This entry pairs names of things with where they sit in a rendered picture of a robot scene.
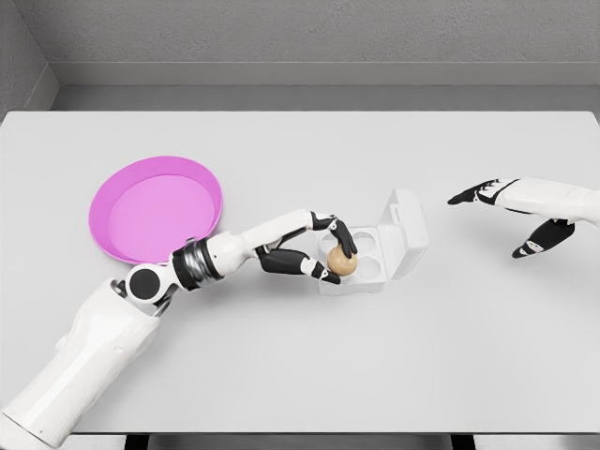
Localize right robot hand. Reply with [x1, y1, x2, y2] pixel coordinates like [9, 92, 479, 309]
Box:
[446, 176, 586, 260]

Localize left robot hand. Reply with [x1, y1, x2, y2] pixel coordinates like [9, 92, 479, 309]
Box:
[236, 208, 359, 286]

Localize tan egg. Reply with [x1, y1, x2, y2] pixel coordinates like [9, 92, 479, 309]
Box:
[326, 244, 359, 277]

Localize white plastic egg box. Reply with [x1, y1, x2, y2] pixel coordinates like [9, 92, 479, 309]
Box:
[317, 187, 430, 298]

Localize pink round plate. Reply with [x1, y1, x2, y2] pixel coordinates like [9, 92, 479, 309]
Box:
[88, 156, 224, 267]

